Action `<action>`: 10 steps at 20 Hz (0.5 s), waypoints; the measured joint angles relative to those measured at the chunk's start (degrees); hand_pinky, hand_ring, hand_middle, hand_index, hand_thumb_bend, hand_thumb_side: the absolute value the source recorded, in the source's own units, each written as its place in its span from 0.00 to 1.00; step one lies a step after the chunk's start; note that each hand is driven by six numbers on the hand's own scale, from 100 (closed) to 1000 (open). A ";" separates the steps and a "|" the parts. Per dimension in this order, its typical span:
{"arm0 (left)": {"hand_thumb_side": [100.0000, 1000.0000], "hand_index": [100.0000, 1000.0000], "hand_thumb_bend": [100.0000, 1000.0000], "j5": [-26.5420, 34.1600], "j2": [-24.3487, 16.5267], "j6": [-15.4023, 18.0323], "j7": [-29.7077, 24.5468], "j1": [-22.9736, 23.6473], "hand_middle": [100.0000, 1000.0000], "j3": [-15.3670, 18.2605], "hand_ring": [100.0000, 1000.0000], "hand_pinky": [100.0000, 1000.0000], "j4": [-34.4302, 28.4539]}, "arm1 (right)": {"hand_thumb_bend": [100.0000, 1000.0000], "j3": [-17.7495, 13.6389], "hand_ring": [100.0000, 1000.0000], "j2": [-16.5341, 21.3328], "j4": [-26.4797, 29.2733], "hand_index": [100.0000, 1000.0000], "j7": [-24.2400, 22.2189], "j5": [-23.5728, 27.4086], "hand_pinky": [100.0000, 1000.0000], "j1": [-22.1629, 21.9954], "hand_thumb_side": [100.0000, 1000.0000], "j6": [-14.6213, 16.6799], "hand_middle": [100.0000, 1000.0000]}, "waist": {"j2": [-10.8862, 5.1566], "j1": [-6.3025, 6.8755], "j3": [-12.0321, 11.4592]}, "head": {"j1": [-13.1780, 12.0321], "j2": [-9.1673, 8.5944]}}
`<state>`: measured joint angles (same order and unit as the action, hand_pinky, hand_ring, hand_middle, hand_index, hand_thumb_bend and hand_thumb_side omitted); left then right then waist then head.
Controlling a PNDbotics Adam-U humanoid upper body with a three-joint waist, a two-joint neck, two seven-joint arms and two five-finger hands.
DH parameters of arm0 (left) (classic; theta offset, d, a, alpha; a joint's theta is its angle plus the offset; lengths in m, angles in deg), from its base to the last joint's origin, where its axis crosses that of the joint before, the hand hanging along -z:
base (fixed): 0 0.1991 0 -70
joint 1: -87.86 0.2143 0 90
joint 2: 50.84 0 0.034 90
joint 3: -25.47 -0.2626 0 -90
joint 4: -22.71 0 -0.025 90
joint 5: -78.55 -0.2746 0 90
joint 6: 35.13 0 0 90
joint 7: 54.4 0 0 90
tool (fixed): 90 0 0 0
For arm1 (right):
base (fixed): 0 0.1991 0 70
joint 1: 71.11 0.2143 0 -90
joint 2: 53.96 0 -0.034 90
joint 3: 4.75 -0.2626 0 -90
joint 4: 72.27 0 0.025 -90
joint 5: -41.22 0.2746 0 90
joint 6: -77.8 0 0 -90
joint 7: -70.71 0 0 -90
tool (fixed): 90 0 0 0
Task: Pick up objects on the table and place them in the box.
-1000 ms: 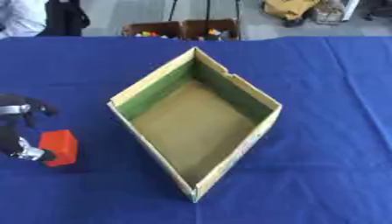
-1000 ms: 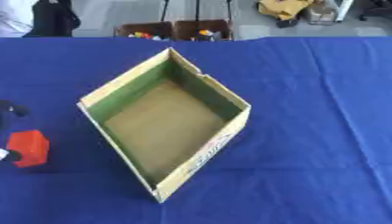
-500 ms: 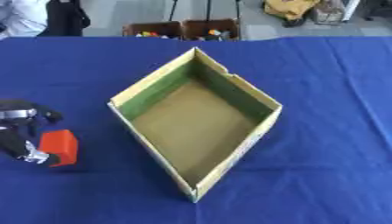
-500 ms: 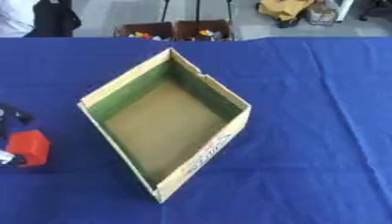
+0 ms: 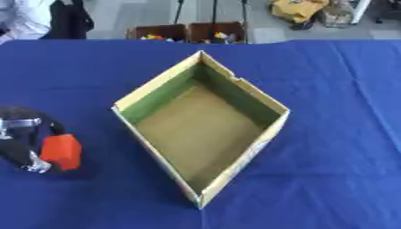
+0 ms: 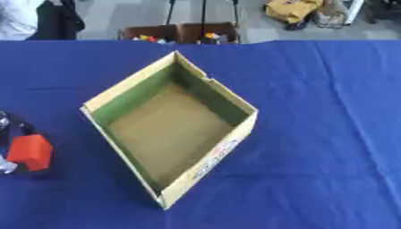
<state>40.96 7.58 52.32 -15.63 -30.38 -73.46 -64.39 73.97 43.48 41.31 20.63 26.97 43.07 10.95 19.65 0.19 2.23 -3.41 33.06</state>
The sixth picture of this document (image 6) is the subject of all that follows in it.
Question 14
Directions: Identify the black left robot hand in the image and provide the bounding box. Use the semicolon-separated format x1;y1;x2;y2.
0;110;41;176

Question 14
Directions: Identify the orange rectangular block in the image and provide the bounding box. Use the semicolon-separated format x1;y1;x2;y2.
4;133;55;173

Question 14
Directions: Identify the tan cardboard box green inside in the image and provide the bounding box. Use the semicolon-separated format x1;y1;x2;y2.
78;49;260;211

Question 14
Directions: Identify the brown cardboard box with toys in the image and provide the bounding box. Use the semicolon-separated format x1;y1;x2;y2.
117;24;179;45
175;21;242;45

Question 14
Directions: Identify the person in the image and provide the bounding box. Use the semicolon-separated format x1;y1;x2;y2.
0;0;87;41

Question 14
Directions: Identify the black tripod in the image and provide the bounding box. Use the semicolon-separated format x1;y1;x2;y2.
164;0;243;27

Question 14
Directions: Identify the yellow bag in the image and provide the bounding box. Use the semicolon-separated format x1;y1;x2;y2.
263;0;326;25

